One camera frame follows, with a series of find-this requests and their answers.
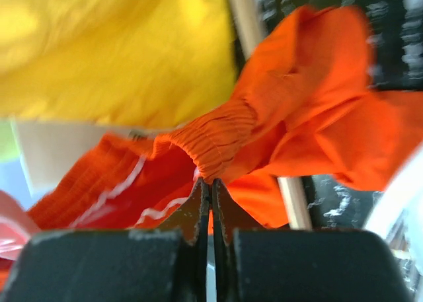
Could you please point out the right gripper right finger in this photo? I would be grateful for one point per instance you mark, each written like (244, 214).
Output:
(253, 263)

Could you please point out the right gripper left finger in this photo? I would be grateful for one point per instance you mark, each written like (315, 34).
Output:
(163, 264)

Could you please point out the pink plastic hanger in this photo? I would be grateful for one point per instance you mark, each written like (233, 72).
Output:
(17, 228)

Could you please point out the orange shorts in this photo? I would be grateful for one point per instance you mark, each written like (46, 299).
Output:
(303, 105)

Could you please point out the yellow shorts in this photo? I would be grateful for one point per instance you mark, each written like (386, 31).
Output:
(153, 64)

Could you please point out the white laundry basket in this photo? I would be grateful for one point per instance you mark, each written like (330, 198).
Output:
(397, 216)

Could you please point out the white storage bin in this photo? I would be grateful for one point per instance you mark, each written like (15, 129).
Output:
(49, 150)

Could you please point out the wooden clothes rack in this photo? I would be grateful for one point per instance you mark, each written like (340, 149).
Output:
(251, 32)

